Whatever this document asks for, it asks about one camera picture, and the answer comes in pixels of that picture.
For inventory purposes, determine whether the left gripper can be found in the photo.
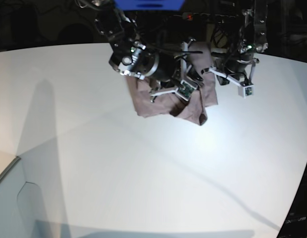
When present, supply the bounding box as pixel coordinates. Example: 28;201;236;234
202;58;259;87

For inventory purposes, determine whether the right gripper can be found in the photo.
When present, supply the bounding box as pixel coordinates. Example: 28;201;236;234
150;37;199;102

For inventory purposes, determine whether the mauve t-shirt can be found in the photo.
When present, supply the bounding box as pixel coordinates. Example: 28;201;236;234
125;42;218;125

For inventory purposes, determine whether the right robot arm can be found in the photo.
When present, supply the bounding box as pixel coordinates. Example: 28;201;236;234
78;0;203;102

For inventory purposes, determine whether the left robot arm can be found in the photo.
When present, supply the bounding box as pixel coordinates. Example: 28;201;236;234
201;0;268;88

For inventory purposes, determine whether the power strip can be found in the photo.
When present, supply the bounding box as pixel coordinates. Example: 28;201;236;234
181;12;236;23

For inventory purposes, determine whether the blue box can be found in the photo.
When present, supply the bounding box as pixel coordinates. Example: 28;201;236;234
114;0;185;11

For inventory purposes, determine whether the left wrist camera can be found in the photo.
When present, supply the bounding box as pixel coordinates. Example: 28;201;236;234
238;84;254;98

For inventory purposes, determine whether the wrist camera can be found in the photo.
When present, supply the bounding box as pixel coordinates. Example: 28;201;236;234
238;84;254;98
175;80;199;102

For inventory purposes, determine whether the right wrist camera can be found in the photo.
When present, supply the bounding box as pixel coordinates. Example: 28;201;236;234
175;80;199;102

